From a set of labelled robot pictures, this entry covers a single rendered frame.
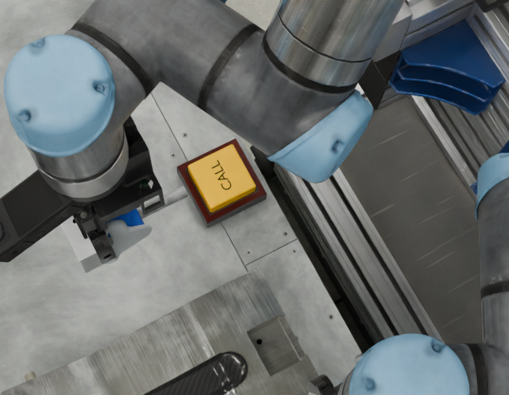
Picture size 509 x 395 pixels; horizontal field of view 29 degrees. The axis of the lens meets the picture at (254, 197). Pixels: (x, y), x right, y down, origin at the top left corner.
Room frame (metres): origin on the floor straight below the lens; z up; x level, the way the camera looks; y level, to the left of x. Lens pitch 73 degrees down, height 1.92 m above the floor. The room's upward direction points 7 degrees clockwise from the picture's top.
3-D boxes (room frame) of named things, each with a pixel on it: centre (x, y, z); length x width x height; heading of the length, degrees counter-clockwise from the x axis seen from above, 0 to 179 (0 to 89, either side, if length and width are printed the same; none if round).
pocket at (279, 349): (0.17, -0.04, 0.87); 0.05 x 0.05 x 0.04; 34
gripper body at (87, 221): (0.26, 0.14, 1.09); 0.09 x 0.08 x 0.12; 125
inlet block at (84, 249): (0.27, 0.13, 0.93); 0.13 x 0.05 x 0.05; 124
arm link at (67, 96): (0.26, 0.14, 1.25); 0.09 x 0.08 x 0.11; 150
